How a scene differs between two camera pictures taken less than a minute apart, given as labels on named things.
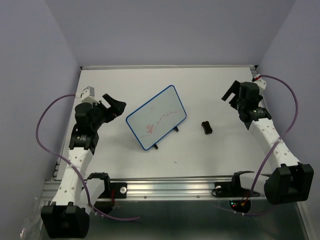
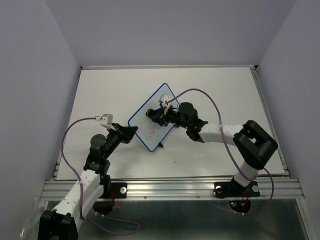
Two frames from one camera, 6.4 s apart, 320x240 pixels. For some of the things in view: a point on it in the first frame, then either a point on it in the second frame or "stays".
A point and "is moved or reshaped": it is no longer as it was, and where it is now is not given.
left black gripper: (119, 107) -> (125, 133)
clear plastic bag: (32, 228) stays
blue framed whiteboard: (150, 122) is moved or reshaped
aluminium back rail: (253, 67) stays
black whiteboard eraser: (206, 127) is moved or reshaped
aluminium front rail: (191, 188) stays
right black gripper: (234, 88) -> (160, 117)
